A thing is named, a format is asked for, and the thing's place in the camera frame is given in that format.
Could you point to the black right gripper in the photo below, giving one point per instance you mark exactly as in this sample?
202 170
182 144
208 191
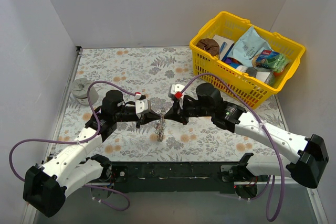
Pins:
182 112

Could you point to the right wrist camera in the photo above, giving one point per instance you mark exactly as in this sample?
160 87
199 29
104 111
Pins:
176 94

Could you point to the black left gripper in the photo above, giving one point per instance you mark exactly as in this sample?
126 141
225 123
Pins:
142 118

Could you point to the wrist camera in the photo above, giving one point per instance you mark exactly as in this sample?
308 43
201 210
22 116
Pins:
176 94
142 104

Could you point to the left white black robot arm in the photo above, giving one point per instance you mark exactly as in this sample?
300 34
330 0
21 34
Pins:
47 187

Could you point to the grey tape roll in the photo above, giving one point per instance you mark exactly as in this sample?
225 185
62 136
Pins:
79 89

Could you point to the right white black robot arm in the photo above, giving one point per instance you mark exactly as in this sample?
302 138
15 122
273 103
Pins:
301 158

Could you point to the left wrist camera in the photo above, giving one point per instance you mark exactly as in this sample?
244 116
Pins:
142 104

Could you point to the yellow plastic shopping basket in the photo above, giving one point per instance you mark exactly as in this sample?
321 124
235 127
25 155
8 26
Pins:
253 84

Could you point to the light blue chips bag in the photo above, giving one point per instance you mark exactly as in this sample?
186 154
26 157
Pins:
249 45

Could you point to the floral patterned table mat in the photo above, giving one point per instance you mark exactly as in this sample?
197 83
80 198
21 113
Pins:
152 71

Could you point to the green wrapped package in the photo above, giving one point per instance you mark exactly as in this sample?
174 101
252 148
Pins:
272 60

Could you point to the white box in basket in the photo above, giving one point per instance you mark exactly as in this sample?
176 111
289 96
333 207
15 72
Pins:
225 46

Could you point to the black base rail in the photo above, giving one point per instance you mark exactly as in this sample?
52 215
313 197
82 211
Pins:
142 177

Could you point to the brown round bread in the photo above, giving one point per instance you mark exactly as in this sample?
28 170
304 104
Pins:
209 45

